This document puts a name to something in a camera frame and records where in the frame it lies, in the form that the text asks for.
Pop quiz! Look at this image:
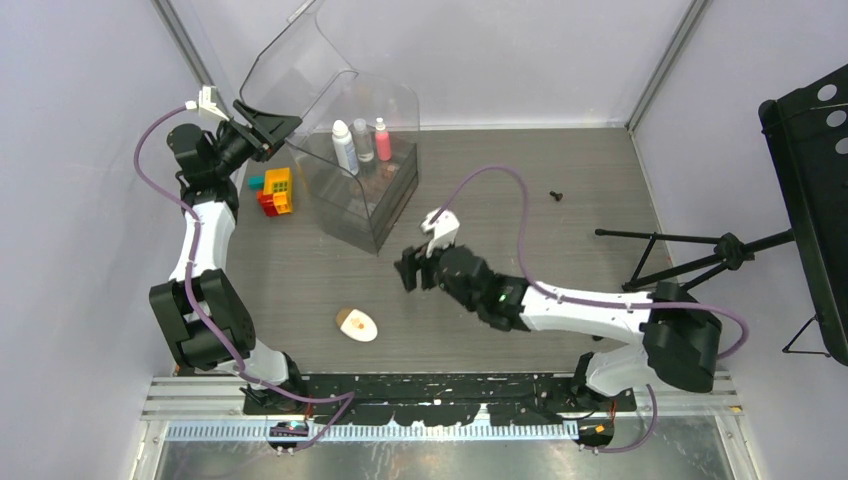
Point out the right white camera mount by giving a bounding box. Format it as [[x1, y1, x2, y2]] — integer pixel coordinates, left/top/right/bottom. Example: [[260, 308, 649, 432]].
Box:
[[420, 209, 460, 258]]

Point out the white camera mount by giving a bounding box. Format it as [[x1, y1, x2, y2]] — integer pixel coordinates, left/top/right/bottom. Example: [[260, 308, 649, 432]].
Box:
[[420, 209, 460, 258], [184, 84, 231, 122]]

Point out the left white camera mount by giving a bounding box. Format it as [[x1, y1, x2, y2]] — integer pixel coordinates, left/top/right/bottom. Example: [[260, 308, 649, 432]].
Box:
[[184, 84, 231, 122]]

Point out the white oval compact case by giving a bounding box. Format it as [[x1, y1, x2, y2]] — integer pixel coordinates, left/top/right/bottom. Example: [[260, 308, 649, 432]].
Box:
[[335, 308, 378, 343]]

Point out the black tripod stand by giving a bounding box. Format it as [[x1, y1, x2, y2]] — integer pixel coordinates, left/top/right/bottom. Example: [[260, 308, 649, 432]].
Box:
[[594, 228, 795, 292]]

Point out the clear small bottle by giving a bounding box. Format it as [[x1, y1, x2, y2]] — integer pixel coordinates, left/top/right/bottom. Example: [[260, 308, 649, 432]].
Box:
[[351, 118, 375, 163]]

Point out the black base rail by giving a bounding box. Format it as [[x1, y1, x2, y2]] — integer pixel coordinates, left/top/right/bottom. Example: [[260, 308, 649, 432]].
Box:
[[241, 372, 636, 427]]

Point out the white cylindrical bottle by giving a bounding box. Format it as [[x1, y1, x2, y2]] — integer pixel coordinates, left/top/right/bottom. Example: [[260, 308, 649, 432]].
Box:
[[331, 120, 359, 176]]

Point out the clear acrylic drawer organizer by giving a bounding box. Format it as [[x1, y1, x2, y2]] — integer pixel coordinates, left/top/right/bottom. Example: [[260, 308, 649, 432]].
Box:
[[239, 1, 420, 254]]

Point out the black perforated panel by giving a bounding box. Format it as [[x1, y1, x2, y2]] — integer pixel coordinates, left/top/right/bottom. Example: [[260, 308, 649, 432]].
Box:
[[758, 65, 847, 365]]

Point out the eyeshadow palette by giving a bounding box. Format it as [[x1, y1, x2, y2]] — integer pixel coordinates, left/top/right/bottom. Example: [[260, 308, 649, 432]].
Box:
[[365, 161, 400, 200]]

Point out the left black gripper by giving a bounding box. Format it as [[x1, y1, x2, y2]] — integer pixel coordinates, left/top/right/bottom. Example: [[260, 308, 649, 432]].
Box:
[[212, 102, 301, 179]]

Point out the colourful toy block stack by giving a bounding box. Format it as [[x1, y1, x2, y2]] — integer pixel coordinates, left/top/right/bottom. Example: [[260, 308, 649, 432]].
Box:
[[248, 168, 294, 217]]

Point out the pink spray bottle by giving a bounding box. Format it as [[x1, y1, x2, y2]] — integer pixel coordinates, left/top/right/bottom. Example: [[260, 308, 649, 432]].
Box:
[[375, 117, 392, 162]]

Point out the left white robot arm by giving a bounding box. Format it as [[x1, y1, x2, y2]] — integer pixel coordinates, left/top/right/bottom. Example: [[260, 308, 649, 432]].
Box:
[[138, 100, 307, 414]]

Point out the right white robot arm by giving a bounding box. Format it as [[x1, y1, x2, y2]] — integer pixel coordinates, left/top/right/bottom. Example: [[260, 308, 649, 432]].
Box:
[[394, 245, 721, 411]]

